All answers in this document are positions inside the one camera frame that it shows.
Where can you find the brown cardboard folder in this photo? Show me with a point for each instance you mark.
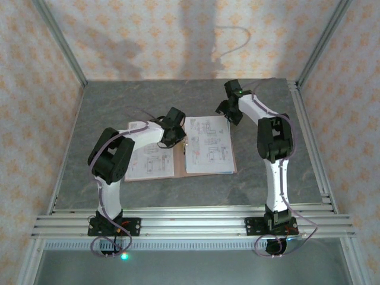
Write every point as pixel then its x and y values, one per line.
pixel 178 166

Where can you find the printed drawing paper sheet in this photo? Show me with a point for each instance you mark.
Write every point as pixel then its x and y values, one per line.
pixel 154 166
pixel 207 142

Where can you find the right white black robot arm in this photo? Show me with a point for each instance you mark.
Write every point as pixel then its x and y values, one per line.
pixel 276 184

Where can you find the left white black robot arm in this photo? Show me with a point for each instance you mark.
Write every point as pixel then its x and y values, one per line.
pixel 110 196

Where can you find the grey metal lower panel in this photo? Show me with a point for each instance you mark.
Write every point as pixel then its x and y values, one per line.
pixel 193 268

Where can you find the aluminium side frame rail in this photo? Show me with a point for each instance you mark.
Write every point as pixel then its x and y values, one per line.
pixel 66 154
pixel 311 142

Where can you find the aluminium front frame rail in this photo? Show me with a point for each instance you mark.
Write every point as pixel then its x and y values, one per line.
pixel 193 222

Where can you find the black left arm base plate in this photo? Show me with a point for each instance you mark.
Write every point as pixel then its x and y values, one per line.
pixel 132 227

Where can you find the aluminium frame post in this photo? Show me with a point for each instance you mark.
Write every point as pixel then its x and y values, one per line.
pixel 323 41
pixel 62 44

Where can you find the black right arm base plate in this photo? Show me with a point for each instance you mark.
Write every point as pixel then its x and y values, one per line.
pixel 253 227

